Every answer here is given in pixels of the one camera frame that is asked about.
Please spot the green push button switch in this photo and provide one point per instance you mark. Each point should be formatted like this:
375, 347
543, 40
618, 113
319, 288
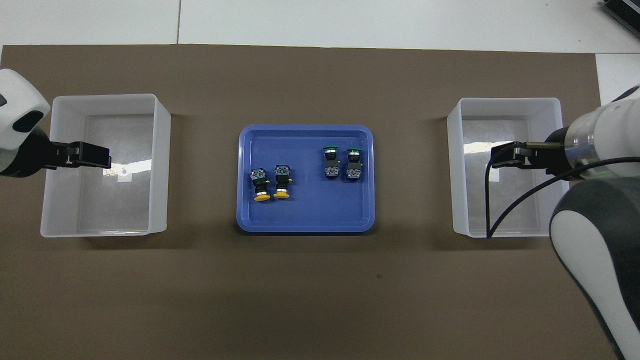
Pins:
330, 162
354, 165

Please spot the yellow push button switch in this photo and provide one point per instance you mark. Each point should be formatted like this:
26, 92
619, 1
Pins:
281, 184
261, 186

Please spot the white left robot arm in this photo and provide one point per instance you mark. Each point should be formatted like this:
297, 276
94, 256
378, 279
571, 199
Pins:
15, 95

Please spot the translucent white plastic box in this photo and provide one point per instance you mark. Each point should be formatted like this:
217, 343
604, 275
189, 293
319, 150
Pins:
470, 200
65, 200

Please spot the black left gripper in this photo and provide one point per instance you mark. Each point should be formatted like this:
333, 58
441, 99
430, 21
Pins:
35, 155

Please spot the brown table mat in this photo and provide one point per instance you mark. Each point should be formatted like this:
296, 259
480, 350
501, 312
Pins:
310, 290

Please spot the blue plastic tray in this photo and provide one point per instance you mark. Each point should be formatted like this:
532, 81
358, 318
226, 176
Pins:
305, 210

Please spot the dark grey ribbed device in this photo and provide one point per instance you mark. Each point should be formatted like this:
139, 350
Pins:
622, 10

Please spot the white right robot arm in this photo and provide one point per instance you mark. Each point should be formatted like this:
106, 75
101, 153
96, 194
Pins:
600, 250

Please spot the small white paper label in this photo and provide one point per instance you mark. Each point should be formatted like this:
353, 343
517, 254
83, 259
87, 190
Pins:
125, 175
496, 175

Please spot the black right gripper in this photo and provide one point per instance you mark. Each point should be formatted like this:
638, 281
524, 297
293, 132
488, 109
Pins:
547, 157

